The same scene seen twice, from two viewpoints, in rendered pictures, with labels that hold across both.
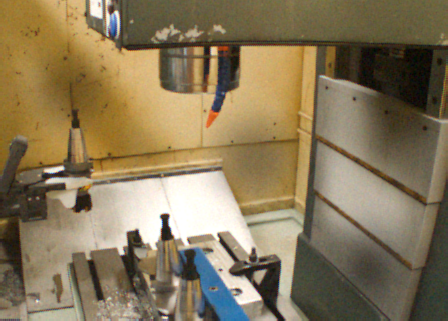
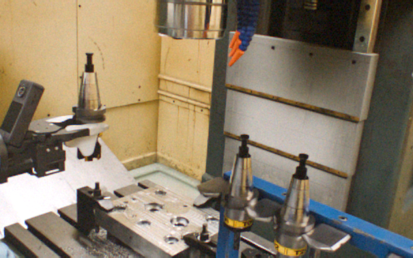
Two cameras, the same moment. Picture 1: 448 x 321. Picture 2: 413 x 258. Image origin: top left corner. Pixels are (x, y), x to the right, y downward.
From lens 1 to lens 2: 0.47 m
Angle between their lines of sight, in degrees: 29
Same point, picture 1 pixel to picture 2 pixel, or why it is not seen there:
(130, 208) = (20, 179)
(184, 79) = (194, 25)
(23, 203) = (41, 155)
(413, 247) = (347, 159)
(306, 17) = not seen: outside the picture
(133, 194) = not seen: hidden behind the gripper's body
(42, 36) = not seen: outside the picture
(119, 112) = not seen: outside the picture
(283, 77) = (146, 43)
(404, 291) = (340, 197)
